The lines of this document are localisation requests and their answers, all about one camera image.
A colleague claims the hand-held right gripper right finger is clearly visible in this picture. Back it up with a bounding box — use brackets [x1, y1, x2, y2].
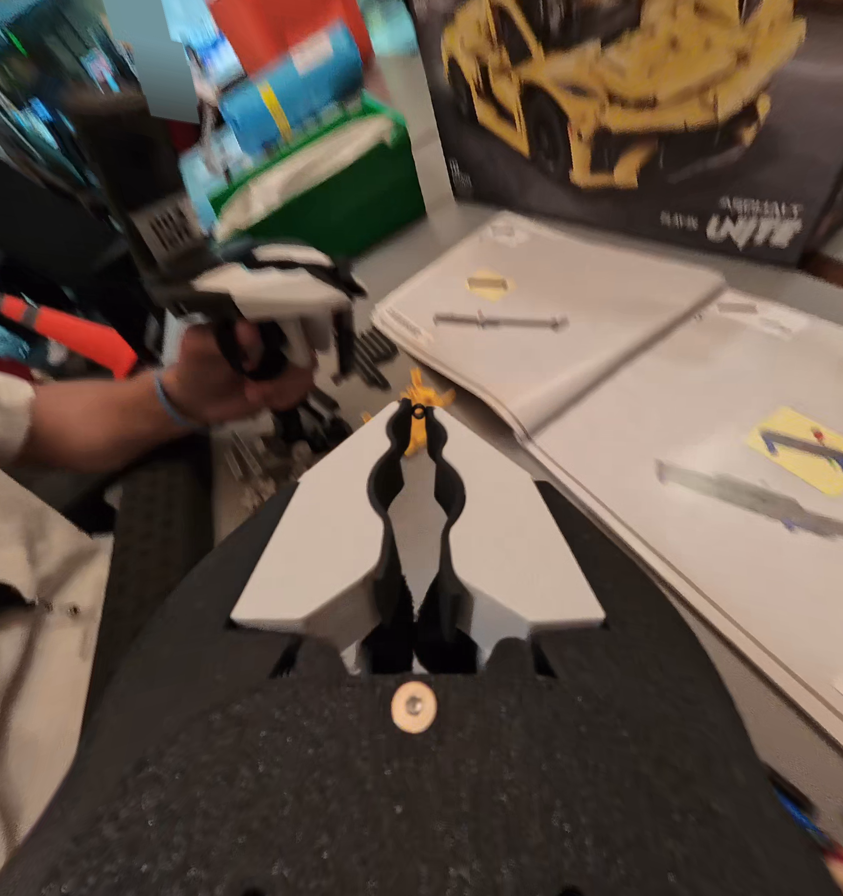
[418, 405, 607, 674]

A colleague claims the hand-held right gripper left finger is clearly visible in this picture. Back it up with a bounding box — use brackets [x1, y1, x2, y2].
[230, 399, 420, 674]

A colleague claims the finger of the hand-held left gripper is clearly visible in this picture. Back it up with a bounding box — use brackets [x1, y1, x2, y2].
[243, 241, 366, 296]
[190, 268, 355, 352]

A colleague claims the pile of colourful lego pins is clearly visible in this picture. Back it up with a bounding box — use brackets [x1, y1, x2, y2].
[771, 770, 843, 896]

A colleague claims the pile of yellow lego pieces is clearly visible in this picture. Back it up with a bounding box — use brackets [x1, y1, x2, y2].
[362, 367, 457, 457]

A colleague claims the lego set box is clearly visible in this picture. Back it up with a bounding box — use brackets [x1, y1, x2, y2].
[411, 0, 843, 267]

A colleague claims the person's left hand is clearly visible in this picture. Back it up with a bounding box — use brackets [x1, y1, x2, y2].
[162, 318, 317, 424]

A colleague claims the green plastic bin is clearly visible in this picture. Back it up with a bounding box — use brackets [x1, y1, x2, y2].
[208, 94, 428, 256]

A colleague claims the pile of black grey parts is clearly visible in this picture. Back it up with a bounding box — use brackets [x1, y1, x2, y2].
[218, 388, 352, 484]

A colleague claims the blue wristband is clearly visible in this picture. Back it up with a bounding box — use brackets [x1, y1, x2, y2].
[154, 374, 193, 431]

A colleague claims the blue plastic roll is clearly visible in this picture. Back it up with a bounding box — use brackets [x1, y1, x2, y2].
[218, 21, 366, 158]

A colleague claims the orange fabric bag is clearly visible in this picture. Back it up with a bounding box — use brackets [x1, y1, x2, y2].
[208, 0, 376, 78]

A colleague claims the open instruction booklet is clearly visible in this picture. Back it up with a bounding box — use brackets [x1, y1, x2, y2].
[372, 210, 843, 764]

